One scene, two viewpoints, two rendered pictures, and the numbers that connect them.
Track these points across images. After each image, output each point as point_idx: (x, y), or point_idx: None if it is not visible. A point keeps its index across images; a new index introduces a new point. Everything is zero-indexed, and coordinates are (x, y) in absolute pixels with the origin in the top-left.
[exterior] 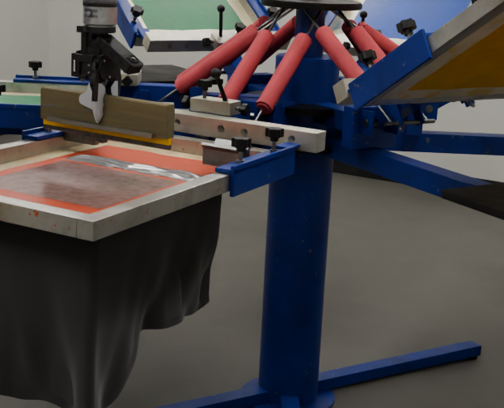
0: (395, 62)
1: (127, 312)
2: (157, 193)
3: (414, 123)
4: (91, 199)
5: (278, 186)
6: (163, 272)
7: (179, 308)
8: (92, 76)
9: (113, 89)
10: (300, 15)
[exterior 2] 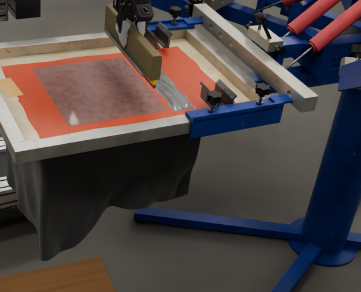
0: (358, 70)
1: (84, 197)
2: (105, 129)
3: None
4: (78, 112)
5: (343, 98)
6: (129, 174)
7: (145, 199)
8: (118, 14)
9: (140, 25)
10: None
